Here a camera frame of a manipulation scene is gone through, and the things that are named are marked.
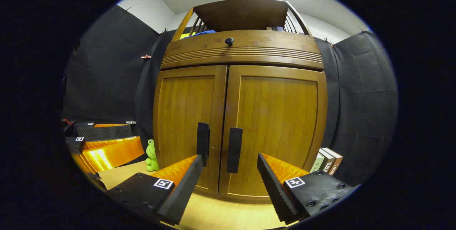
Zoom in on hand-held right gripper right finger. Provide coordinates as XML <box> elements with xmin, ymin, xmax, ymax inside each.
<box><xmin>257</xmin><ymin>153</ymin><xmax>353</xmax><ymax>225</ymax></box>

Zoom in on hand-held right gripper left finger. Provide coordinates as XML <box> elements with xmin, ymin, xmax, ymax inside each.
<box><xmin>107</xmin><ymin>155</ymin><xmax>204</xmax><ymax>225</ymax></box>

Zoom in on black door handle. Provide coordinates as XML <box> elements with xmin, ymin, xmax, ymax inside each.
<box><xmin>197</xmin><ymin>122</ymin><xmax>211</xmax><ymax>167</ymax></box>
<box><xmin>227</xmin><ymin>127</ymin><xmax>243</xmax><ymax>173</ymax></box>

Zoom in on wooden shoe cabinet door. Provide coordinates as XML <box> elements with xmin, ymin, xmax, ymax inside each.
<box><xmin>153</xmin><ymin>65</ymin><xmax>228</xmax><ymax>195</ymax></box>
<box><xmin>218</xmin><ymin>65</ymin><xmax>327</xmax><ymax>204</ymax></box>

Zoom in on wooden double-door shoe cabinet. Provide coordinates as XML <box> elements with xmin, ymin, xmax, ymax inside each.
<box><xmin>152</xmin><ymin>0</ymin><xmax>328</xmax><ymax>204</ymax></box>

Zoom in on wooden cabinet drawer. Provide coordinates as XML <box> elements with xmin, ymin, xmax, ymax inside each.
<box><xmin>160</xmin><ymin>30</ymin><xmax>325</xmax><ymax>71</ymax></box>

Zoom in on green frog plush toy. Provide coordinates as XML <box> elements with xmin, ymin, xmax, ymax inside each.
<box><xmin>145</xmin><ymin>139</ymin><xmax>160</xmax><ymax>172</ymax></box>

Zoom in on pale green book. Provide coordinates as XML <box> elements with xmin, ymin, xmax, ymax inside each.
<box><xmin>309</xmin><ymin>153</ymin><xmax>325</xmax><ymax>173</ymax></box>

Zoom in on black backdrop cloth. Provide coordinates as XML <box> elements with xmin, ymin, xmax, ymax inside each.
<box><xmin>61</xmin><ymin>5</ymin><xmax>399</xmax><ymax>188</ymax></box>

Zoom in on white spine book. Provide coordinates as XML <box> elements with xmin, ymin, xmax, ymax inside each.
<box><xmin>318</xmin><ymin>148</ymin><xmax>335</xmax><ymax>174</ymax></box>

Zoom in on brown book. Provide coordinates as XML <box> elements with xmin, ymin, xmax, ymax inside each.
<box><xmin>322</xmin><ymin>147</ymin><xmax>343</xmax><ymax>176</ymax></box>

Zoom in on blue cloth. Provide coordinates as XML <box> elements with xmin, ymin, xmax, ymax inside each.
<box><xmin>185</xmin><ymin>30</ymin><xmax>217</xmax><ymax>38</ymax></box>

